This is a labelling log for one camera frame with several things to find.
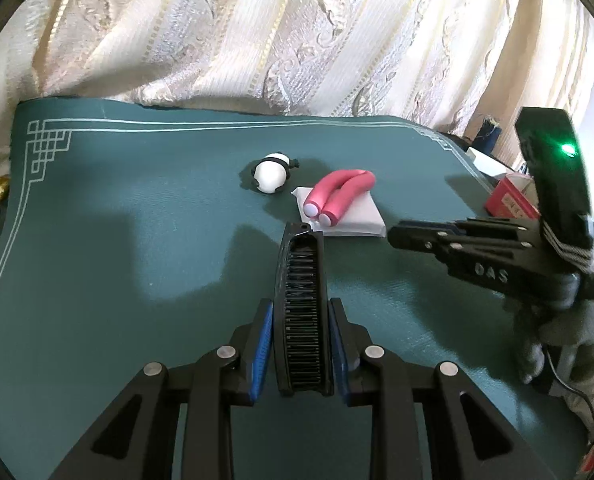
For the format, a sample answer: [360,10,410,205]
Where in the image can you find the white power strip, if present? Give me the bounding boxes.
[466,148,514,180]

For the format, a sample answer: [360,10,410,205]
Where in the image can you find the cream patterned curtain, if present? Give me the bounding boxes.
[0,0,594,176]

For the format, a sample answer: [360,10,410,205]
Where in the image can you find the green desk mat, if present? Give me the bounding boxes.
[0,100,586,479]

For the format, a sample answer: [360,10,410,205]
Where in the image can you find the black folding comb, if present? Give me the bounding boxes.
[273,223,334,396]

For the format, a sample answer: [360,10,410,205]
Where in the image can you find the white folded packet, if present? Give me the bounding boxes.
[291,186,386,238]

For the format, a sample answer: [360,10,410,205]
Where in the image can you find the red tin storage box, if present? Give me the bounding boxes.
[484,172,540,219]

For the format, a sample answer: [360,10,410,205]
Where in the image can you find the panda figurine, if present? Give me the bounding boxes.
[250,152,299,195]

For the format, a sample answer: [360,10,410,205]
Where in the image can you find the grey gloved right hand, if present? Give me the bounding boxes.
[501,268,594,396]

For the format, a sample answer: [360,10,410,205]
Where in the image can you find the black cable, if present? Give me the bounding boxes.
[541,343,594,451]

